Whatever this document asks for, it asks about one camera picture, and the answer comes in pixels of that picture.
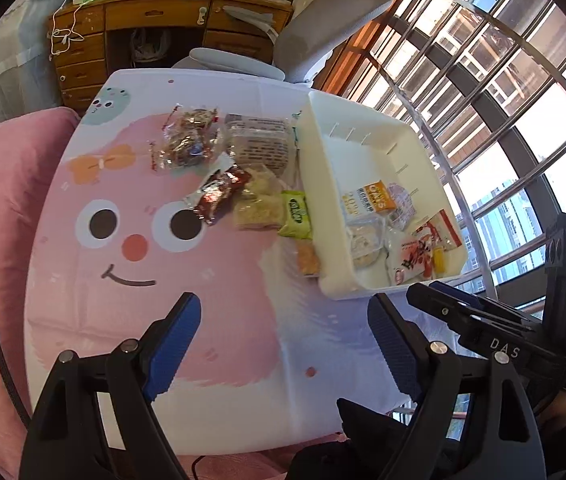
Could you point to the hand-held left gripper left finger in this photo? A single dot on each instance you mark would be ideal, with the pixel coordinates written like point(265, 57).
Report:
point(173, 350)

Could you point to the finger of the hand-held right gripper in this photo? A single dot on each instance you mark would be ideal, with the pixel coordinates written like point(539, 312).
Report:
point(443, 305)
point(463, 296)

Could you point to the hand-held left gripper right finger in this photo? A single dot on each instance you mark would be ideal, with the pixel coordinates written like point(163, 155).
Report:
point(395, 350)

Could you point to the white packet with red lettering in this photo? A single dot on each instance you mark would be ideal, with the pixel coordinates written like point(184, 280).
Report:
point(408, 260)

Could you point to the red and white bowl-print packet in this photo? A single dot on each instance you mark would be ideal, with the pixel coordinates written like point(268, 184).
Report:
point(438, 227)

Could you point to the round cake packet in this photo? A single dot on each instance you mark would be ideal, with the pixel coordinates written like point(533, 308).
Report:
point(363, 242)

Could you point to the clear barcode snack packet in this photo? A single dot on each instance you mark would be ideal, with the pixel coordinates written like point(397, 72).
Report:
point(403, 205)

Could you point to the orange cracker packet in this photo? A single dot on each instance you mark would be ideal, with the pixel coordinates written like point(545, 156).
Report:
point(307, 259)

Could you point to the orange and white snack packet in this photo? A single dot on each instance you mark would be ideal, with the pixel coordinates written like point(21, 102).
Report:
point(373, 197)

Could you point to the white plastic storage bin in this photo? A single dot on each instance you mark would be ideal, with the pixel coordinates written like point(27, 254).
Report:
point(328, 200)

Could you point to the red foil candy packet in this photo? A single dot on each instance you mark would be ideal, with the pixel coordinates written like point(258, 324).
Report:
point(218, 195)

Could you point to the pale yellow cracker packet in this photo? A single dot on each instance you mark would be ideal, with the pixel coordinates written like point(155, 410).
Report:
point(263, 182)
point(258, 212)

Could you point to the green snack packet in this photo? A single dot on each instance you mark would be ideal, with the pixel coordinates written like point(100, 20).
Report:
point(295, 215)

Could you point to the clear red-edged jujube packet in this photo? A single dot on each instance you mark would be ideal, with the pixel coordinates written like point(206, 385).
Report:
point(193, 122)
point(183, 157)

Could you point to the cartoon printed tablecloth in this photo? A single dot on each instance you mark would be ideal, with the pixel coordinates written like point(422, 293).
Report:
point(163, 270)

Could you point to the metal window grille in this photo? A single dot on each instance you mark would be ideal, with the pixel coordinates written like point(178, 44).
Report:
point(513, 85)

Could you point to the pink bed blanket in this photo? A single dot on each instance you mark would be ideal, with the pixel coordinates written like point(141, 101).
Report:
point(8, 200)

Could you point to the trash bin with bag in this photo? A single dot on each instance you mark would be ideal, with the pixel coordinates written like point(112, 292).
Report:
point(150, 45)

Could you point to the grey office chair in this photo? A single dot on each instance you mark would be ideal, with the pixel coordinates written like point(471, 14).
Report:
point(328, 20)

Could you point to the wooden desk with drawers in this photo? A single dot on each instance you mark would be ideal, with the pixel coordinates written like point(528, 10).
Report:
point(163, 12)

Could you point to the white lace cover cloth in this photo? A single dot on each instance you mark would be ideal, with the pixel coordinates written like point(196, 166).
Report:
point(13, 50)

